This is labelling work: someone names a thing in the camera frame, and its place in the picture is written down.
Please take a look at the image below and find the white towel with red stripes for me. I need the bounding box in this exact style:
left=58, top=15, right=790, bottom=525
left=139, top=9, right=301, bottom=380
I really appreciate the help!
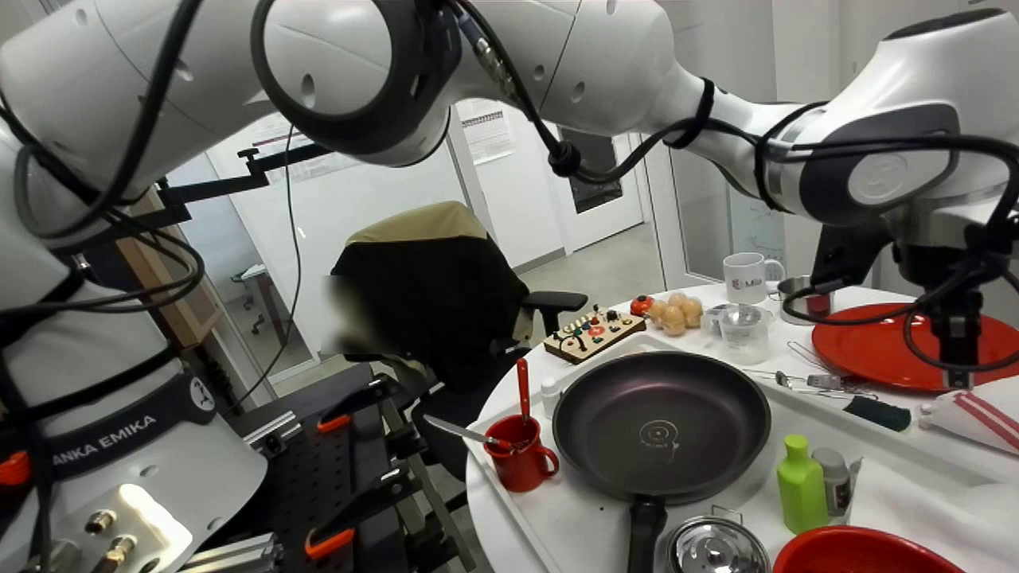
left=919, top=377, right=1019, bottom=457

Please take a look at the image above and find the dark frying pan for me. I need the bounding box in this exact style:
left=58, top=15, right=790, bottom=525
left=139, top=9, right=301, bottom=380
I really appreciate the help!
left=552, top=350, right=771, bottom=573

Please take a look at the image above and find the red plate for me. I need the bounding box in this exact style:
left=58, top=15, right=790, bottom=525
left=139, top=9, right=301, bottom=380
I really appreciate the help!
left=811, top=302, right=1019, bottom=394

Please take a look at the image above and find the metal cup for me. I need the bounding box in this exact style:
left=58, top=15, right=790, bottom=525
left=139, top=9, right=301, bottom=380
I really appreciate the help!
left=776, top=275, right=836, bottom=326

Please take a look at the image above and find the dark green sponge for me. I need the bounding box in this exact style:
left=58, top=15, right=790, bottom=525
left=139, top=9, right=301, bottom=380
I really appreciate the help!
left=843, top=396, right=913, bottom=434

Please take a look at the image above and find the metal whisk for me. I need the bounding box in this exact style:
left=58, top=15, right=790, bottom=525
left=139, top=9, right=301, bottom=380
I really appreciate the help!
left=744, top=341, right=878, bottom=400

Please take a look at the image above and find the white mug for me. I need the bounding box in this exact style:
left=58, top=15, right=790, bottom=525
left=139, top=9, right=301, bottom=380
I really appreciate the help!
left=723, top=252, right=787, bottom=306

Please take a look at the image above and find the white tray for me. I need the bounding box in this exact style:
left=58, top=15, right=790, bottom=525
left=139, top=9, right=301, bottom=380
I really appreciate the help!
left=470, top=333, right=1019, bottom=573

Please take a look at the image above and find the clear measuring cup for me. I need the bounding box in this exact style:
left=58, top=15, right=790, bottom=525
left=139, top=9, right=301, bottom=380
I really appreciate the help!
left=701, top=302, right=775, bottom=366

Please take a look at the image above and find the grey white bottle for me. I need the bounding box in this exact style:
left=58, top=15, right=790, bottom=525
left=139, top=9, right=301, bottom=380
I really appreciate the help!
left=812, top=446, right=854, bottom=524

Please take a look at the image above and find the green plastic bottle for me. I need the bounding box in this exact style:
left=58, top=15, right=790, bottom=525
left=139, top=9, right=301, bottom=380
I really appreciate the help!
left=776, top=435, right=830, bottom=535

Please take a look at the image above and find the red bowl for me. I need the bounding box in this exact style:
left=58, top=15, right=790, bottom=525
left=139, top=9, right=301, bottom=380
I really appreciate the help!
left=771, top=524, right=969, bottom=573

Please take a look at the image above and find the white door with window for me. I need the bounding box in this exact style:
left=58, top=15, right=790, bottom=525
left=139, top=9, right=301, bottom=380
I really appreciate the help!
left=555, top=126, right=647, bottom=254

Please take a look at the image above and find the small metal pot with lid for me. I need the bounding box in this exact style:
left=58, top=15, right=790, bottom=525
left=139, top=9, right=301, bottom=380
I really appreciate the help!
left=664, top=505, right=772, bottom=573

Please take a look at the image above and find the red mug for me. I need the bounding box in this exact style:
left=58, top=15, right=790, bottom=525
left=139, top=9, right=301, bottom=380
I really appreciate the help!
left=483, top=414, right=560, bottom=493

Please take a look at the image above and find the paper notice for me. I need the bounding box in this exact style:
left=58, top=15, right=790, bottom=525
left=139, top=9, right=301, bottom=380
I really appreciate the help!
left=457, top=99, right=516, bottom=166

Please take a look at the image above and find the metal butter knife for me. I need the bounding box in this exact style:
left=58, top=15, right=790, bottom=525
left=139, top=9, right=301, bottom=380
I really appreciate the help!
left=422, top=414, right=515, bottom=452

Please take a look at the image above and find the office chair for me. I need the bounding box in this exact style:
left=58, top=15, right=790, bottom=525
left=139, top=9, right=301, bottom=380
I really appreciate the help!
left=329, top=201, right=589, bottom=482

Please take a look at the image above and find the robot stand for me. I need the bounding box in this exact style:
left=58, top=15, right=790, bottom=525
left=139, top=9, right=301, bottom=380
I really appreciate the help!
left=179, top=362, right=478, bottom=573

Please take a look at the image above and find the black stand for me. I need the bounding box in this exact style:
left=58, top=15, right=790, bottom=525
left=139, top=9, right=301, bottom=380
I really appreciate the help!
left=154, top=142, right=335, bottom=233

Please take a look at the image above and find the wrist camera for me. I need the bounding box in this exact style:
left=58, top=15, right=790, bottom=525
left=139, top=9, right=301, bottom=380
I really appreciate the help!
left=810, top=221, right=894, bottom=289

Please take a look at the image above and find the wooden toy switch board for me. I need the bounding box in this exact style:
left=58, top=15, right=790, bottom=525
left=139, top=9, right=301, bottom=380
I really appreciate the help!
left=544, top=304, right=647, bottom=365

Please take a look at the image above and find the black clamp with orange handle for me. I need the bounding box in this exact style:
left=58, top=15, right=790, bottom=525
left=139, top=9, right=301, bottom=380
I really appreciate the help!
left=304, top=468, right=424, bottom=560
left=306, top=374, right=400, bottom=435

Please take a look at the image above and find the black cable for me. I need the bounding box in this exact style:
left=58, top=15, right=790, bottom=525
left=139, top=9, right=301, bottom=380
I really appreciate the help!
left=229, top=126, right=305, bottom=408

